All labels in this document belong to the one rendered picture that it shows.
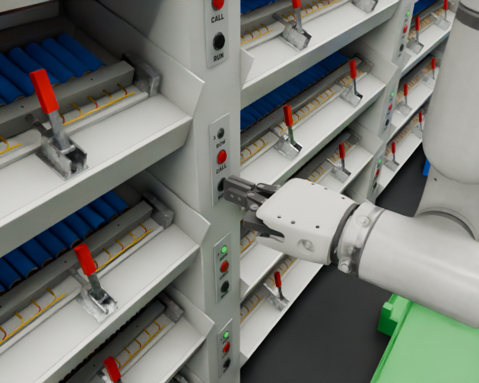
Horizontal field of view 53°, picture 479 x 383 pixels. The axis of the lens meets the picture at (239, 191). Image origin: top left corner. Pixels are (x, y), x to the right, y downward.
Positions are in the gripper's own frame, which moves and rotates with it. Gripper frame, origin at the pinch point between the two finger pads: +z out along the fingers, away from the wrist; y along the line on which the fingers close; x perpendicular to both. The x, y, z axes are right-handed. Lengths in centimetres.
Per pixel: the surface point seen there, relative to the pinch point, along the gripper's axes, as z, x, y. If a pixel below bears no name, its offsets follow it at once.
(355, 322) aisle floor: -8, -56, 37
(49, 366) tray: 3.8, -7.2, -28.8
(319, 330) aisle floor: -3, -56, 29
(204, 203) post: 3.1, -1.0, -3.6
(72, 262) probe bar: 9.4, -2.3, -20.1
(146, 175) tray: 11.9, 0.7, -5.0
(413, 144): 5, -45, 112
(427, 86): 5, -26, 117
